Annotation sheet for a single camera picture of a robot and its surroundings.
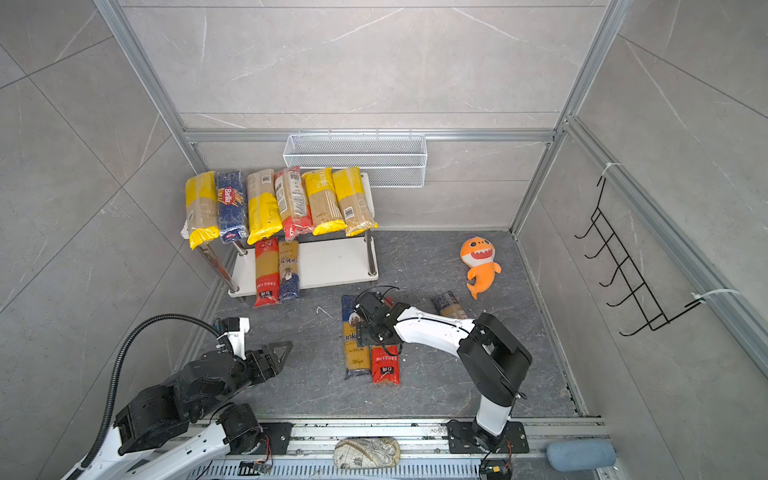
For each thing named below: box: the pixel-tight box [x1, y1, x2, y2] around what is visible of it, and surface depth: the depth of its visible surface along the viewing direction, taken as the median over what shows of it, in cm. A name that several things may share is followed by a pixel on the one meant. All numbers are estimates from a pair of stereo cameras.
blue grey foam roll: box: [546, 439, 617, 472], surface depth 70 cm
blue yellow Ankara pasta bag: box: [342, 294, 372, 380], surface depth 87 cm
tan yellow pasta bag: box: [247, 169, 283, 246], surface depth 76 cm
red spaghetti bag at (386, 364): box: [372, 345, 401, 385], surface depth 83 cm
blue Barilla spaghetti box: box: [217, 170, 249, 243], surface depth 75 cm
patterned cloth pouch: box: [333, 437, 401, 469], surface depth 70 cm
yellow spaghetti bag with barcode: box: [332, 167, 379, 237], surface depth 77 cm
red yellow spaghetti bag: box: [254, 237, 282, 308], surface depth 96 cm
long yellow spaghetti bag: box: [185, 171, 221, 250], surface depth 75 cm
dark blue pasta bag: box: [278, 240, 300, 301], surface depth 97 cm
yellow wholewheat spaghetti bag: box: [302, 167, 348, 236], surface depth 77 cm
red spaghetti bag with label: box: [274, 167, 314, 243], surface depth 76 cm
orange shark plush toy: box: [460, 236, 502, 300], surface depth 105 cm
